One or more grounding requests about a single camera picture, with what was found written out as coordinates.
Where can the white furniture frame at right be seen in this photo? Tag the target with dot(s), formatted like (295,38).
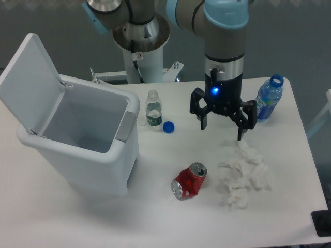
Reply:
(320,119)

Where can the clear plastic bottle green label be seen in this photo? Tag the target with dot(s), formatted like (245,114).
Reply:
(153,109)

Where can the blue bottle cap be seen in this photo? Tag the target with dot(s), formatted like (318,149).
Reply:
(168,127)

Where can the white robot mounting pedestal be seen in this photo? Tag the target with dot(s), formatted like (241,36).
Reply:
(141,67)

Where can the crumpled white tissue paper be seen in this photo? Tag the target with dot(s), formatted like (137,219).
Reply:
(247,172)

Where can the blue plastic bottle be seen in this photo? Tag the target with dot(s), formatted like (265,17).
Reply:
(268,96)

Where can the white trash bin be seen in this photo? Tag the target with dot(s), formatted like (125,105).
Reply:
(92,138)

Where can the white trash bin lid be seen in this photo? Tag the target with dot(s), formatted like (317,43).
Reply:
(31,87)

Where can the black device at edge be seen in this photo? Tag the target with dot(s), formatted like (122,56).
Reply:
(321,220)

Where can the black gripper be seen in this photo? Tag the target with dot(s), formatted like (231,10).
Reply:
(224,97)

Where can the crushed red soda can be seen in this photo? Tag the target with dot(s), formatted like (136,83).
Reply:
(189,181)

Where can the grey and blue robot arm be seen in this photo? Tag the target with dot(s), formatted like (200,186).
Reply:
(141,33)

